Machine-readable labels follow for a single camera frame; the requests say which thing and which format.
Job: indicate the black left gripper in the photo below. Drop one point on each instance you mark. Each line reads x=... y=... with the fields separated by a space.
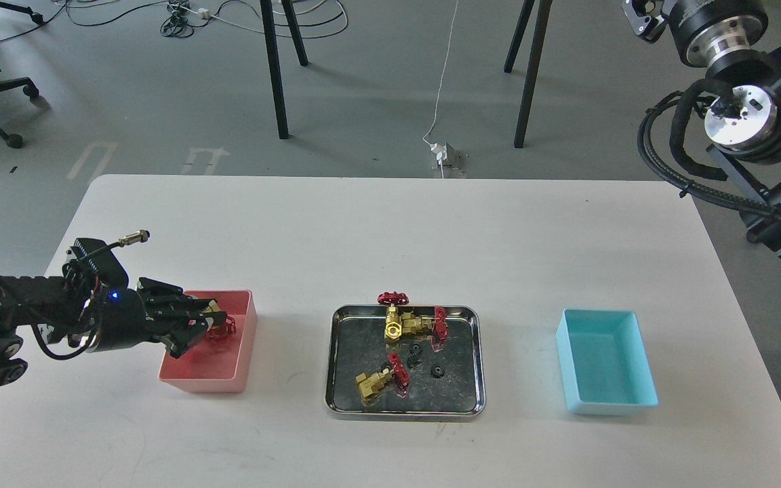
x=154 y=312

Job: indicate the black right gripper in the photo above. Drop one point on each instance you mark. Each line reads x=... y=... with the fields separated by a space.
x=704 y=31

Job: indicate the brass valve red handle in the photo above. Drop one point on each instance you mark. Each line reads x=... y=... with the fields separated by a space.
x=371 y=385
x=412 y=324
x=219 y=331
x=393 y=328

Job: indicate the small black gear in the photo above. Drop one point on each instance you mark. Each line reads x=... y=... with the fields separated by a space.
x=414 y=356
x=437 y=371

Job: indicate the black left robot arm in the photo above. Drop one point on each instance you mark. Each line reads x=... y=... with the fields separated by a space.
x=90 y=308

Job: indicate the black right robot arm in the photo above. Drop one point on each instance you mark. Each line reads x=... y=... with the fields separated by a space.
x=700 y=139

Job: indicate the pink plastic box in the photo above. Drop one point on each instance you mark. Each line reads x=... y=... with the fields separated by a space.
x=217 y=366

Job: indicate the light blue plastic box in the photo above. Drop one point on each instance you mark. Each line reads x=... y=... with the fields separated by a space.
x=603 y=363

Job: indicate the black stand legs right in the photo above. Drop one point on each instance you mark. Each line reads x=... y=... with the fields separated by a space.
x=533 y=65

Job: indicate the black stand legs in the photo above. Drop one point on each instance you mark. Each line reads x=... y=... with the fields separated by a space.
x=533 y=65
x=271 y=42

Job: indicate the silver metal tray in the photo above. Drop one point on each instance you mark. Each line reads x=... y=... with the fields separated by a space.
x=357 y=345

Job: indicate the black stand legs left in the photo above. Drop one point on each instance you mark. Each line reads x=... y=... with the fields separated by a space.
x=271 y=42

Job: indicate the brass valve red handle front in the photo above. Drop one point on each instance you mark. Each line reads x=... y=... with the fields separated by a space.
x=371 y=385

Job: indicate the upright brass valve red handle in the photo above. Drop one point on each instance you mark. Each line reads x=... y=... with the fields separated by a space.
x=393 y=328

